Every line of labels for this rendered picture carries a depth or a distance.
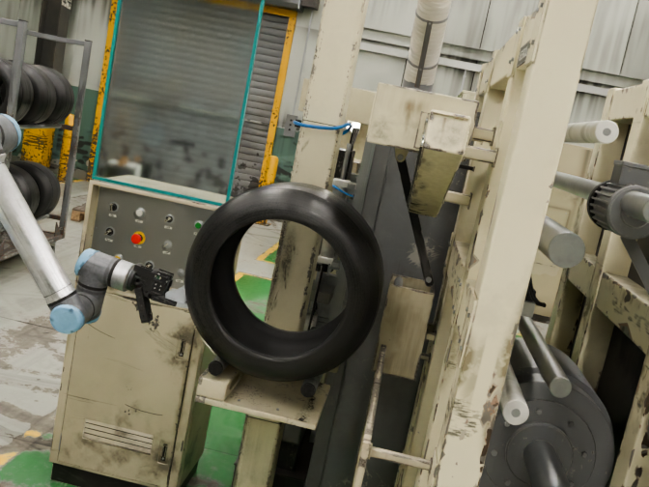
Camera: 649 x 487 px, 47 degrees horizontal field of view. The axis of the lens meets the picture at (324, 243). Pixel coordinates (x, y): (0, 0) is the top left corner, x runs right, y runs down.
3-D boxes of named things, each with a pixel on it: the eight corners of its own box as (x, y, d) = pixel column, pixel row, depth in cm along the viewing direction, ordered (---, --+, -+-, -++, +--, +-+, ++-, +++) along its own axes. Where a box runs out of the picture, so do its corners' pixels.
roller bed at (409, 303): (374, 354, 266) (391, 272, 261) (415, 363, 265) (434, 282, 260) (370, 371, 247) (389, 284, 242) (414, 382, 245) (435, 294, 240)
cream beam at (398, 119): (377, 140, 242) (386, 95, 239) (454, 157, 239) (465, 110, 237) (362, 142, 182) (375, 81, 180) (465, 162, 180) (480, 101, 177)
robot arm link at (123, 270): (107, 290, 227) (120, 283, 237) (122, 295, 227) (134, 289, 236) (115, 262, 226) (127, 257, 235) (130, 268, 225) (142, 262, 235)
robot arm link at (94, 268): (83, 272, 238) (90, 243, 235) (119, 285, 237) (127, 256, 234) (69, 279, 228) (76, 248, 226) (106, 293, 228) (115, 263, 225)
